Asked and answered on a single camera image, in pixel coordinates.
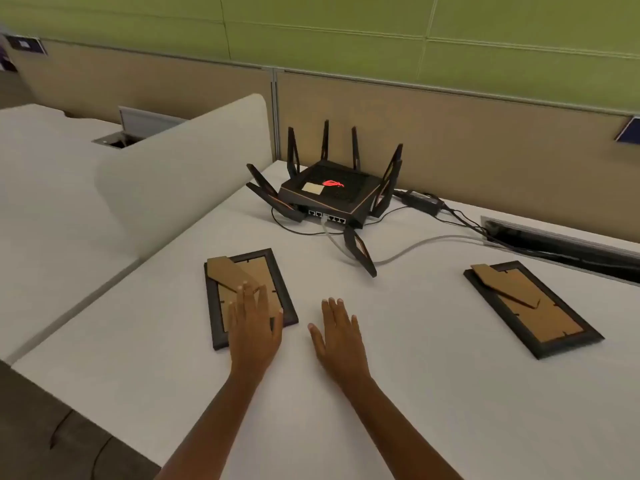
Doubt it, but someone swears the person's right forearm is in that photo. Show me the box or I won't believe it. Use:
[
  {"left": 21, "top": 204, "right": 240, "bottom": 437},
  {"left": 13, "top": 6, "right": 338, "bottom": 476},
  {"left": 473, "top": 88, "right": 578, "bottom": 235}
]
[{"left": 345, "top": 376, "right": 465, "bottom": 480}]

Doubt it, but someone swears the black power cable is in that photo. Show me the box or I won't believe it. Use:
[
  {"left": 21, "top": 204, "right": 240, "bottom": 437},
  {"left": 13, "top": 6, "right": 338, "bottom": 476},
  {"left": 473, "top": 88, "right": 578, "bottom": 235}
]
[{"left": 439, "top": 204, "right": 640, "bottom": 265}]

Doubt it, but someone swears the aluminium partition post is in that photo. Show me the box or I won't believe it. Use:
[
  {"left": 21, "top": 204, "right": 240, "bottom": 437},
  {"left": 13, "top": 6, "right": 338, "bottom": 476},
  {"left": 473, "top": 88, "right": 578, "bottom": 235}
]
[{"left": 270, "top": 67, "right": 280, "bottom": 164}]

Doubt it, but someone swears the black power adapter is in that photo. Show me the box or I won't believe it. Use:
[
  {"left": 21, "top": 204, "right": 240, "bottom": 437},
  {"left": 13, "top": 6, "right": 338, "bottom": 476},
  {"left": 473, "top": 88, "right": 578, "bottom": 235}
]
[{"left": 394, "top": 189, "right": 447, "bottom": 214}]

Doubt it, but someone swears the black router with antennas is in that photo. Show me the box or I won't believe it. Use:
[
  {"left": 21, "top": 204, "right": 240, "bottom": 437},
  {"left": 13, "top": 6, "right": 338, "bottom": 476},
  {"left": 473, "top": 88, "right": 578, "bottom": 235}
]
[{"left": 245, "top": 120, "right": 405, "bottom": 278}]

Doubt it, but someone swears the black picture frame cardboard back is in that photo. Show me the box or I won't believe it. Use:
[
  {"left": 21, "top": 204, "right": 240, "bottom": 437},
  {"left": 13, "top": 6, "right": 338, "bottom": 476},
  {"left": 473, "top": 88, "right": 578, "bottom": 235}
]
[
  {"left": 463, "top": 261, "right": 605, "bottom": 361},
  {"left": 204, "top": 248, "right": 300, "bottom": 352}
]

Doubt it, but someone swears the person's right hand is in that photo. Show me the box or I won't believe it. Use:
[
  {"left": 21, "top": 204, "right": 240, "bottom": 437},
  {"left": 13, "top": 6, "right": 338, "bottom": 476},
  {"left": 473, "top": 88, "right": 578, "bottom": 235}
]
[{"left": 307, "top": 297, "right": 374, "bottom": 391}]

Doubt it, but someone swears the white desk divider panel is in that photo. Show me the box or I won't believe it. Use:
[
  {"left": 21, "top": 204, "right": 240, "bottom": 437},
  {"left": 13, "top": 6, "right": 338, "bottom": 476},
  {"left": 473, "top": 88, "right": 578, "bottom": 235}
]
[{"left": 94, "top": 93, "right": 274, "bottom": 261}]

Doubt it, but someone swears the grey network cable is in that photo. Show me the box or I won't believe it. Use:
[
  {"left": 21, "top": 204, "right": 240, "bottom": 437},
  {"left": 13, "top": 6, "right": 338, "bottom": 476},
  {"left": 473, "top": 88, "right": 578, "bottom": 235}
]
[{"left": 324, "top": 221, "right": 493, "bottom": 266}]

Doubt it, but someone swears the person's left forearm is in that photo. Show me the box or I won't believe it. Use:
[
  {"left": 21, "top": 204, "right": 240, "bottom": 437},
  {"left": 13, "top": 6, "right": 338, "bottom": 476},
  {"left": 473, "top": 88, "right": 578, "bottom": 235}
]
[{"left": 152, "top": 367, "right": 265, "bottom": 480}]

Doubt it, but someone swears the person's left hand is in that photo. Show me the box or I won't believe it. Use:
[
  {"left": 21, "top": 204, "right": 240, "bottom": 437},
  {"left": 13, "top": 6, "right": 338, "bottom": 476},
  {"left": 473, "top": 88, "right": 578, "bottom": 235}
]
[{"left": 227, "top": 282, "right": 284, "bottom": 381}]

